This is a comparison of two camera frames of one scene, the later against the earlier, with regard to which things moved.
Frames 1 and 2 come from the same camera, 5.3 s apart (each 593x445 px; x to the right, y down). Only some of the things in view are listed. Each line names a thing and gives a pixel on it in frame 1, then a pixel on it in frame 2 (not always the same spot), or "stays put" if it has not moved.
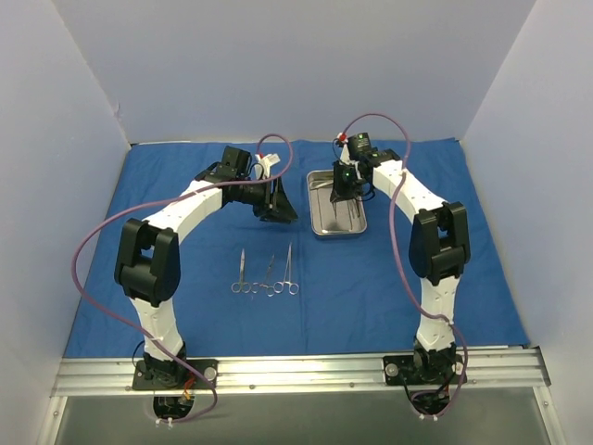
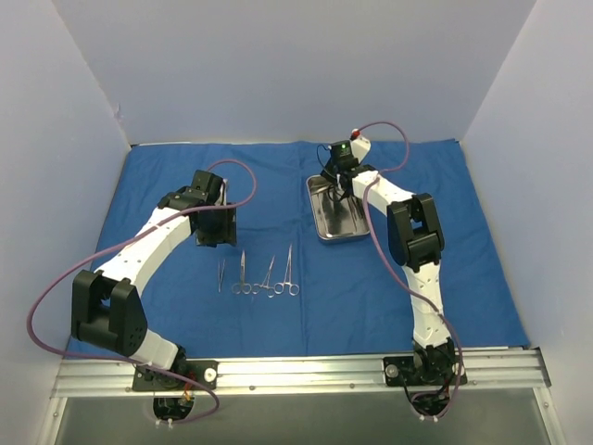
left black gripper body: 271,198 to 216,233
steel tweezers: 359,203 to 222,273
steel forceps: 270,290 stays put
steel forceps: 294,287 stays put
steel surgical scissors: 242,286 stays put
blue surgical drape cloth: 247,287 stays put
